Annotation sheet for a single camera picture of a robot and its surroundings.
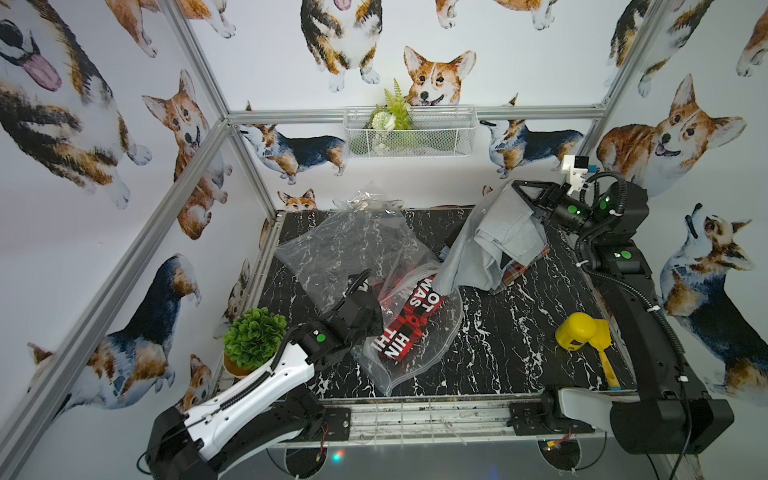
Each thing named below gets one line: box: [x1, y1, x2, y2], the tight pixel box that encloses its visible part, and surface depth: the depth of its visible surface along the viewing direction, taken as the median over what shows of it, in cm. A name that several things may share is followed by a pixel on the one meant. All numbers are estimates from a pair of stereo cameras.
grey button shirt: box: [432, 181, 547, 294], surface depth 66 cm
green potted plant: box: [223, 307, 288, 377], surface depth 74 cm
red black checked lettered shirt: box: [372, 275, 446, 363], surface depth 89 cm
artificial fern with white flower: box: [369, 78, 415, 155], surface depth 85 cm
